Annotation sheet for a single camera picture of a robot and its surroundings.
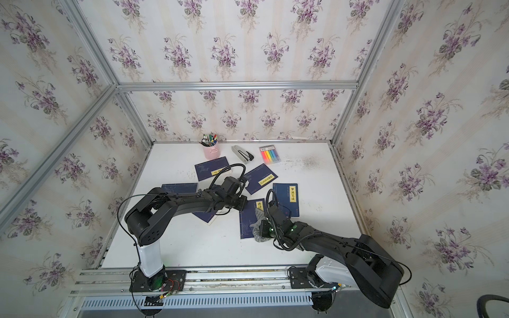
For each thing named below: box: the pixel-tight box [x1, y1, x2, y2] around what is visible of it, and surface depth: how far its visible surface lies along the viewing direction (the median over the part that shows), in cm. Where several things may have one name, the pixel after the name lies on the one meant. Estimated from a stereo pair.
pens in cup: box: [198, 133, 219, 147], surface depth 109 cm
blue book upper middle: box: [243, 162, 279, 195], surface depth 106 cm
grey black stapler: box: [231, 145, 255, 165], surface depth 113 cm
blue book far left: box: [161, 182, 198, 194], surface depth 101 cm
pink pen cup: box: [201, 140, 221, 161], surface depth 109 cm
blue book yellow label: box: [239, 198, 266, 240], surface depth 90 cm
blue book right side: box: [273, 182, 300, 217], surface depth 100 cm
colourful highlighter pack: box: [259, 144, 282, 165], surface depth 117 cm
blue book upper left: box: [194, 156, 230, 182], surface depth 110 cm
